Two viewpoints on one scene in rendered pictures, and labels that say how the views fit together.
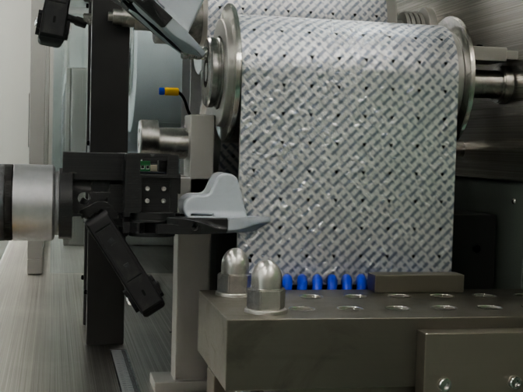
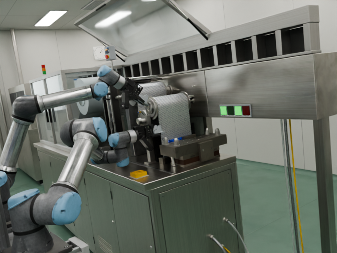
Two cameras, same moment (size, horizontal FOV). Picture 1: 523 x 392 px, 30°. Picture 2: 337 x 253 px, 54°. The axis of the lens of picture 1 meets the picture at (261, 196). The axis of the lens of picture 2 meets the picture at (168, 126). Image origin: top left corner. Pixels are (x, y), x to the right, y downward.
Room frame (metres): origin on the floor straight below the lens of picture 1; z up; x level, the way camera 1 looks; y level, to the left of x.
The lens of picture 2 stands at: (-0.89, 0.71, 1.39)
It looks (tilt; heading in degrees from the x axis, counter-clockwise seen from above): 8 degrees down; 339
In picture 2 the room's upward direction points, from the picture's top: 7 degrees counter-clockwise
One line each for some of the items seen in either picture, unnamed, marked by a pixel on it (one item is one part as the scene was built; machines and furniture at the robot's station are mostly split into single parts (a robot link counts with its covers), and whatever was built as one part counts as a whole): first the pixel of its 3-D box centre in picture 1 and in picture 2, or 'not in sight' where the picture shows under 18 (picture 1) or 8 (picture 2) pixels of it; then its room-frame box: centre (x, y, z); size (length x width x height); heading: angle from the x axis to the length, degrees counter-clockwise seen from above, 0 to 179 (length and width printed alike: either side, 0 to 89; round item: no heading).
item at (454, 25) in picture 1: (446, 82); (183, 102); (1.11, -0.21, 1.25); 0.15 x 0.01 x 0.15; 12
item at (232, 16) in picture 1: (226, 73); (151, 107); (1.06, 0.04, 1.25); 0.15 x 0.01 x 0.15; 12
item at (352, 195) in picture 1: (348, 204); (175, 126); (1.02, -0.09, 1.11); 0.23 x 0.01 x 0.18; 102
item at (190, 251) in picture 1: (179, 252); (147, 139); (1.08, 0.09, 1.05); 0.06 x 0.05 x 0.31; 102
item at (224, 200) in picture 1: (228, 202); (159, 130); (0.98, 0.03, 1.11); 0.09 x 0.03 x 0.06; 101
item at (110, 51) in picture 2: not in sight; (109, 53); (1.60, 0.13, 1.66); 0.07 x 0.07 x 0.10; 20
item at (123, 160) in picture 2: not in sight; (119, 156); (0.95, 0.31, 1.01); 0.11 x 0.08 x 0.11; 54
